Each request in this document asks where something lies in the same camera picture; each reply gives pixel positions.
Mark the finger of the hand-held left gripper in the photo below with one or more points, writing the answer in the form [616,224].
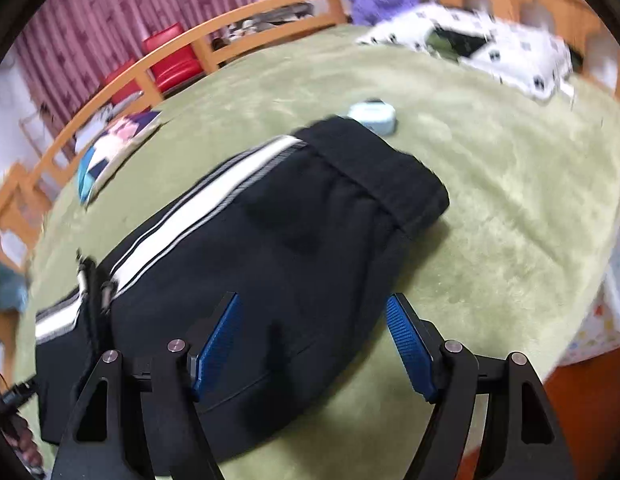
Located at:
[92,285]

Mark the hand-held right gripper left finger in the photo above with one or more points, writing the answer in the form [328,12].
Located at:
[217,345]

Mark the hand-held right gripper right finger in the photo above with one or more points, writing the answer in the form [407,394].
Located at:
[410,350]

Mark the black pants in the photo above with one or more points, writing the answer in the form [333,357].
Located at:
[290,220]

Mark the blue plush towel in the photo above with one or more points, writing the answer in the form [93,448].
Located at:
[7,280]

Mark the geometric print pillow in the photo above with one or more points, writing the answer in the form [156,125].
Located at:
[110,145]

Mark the green fleece blanket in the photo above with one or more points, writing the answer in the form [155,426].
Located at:
[490,185]

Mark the white dotted waste bin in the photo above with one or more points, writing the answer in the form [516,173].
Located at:
[605,325]

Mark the red chair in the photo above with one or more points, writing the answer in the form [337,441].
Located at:
[175,55]
[121,77]

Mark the small light-blue case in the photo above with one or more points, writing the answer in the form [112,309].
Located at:
[372,116]

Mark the pink patterned curtain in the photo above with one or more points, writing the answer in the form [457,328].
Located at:
[90,25]

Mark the white floral pillow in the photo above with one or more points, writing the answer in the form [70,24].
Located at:
[520,45]

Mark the wooden bed frame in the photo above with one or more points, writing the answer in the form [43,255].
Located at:
[270,7]

